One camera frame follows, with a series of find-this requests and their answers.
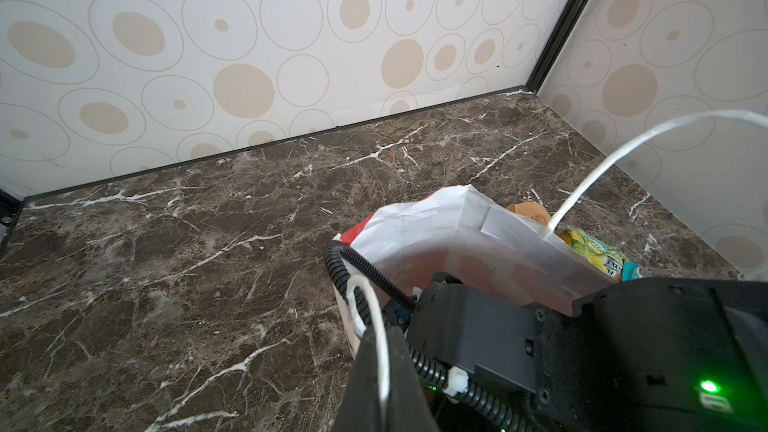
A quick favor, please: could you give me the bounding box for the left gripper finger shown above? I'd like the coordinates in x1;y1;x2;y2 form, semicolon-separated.
333;326;438;431

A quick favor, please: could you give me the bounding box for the red white paper gift bag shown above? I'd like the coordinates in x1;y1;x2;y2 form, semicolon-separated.
331;109;768;361

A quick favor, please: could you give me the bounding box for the brown snack packet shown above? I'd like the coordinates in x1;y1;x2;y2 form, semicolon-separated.
507;202;551;226

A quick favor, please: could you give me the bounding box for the green snack packet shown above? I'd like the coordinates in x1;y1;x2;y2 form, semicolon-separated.
556;225;643;282

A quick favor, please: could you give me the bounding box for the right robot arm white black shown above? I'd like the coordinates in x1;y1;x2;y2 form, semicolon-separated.
406;278;767;431

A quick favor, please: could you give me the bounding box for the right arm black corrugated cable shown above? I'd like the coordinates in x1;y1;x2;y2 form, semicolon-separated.
323;242;529;432

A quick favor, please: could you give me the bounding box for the left black corner post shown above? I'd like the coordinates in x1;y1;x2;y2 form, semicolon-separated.
0;190;24;254

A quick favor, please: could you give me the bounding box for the black corner post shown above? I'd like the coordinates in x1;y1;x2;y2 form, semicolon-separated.
525;0;590;94
0;190;24;254

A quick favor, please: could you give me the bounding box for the right black corner post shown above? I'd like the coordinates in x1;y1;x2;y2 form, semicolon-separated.
525;0;590;94

